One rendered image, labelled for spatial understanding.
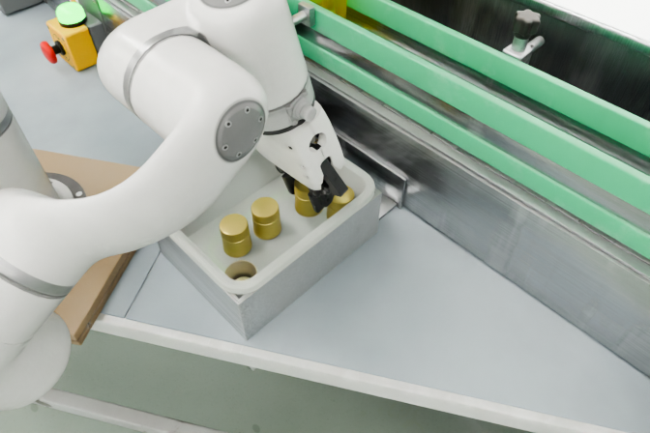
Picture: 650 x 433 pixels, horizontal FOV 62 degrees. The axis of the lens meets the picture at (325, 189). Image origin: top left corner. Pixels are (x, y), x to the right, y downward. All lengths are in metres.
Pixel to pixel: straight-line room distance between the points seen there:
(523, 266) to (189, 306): 0.39
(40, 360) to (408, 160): 0.45
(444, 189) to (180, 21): 0.38
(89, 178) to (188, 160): 0.46
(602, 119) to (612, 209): 0.10
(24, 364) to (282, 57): 0.31
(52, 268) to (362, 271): 0.38
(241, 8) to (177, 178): 0.13
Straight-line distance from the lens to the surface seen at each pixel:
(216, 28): 0.42
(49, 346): 0.51
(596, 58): 0.76
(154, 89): 0.39
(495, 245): 0.68
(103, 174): 0.81
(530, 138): 0.59
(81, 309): 0.68
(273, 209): 0.66
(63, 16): 1.03
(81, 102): 0.99
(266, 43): 0.43
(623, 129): 0.63
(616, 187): 0.57
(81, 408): 1.29
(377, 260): 0.69
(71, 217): 0.39
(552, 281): 0.66
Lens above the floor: 1.31
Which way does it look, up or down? 47 degrees down
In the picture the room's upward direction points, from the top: straight up
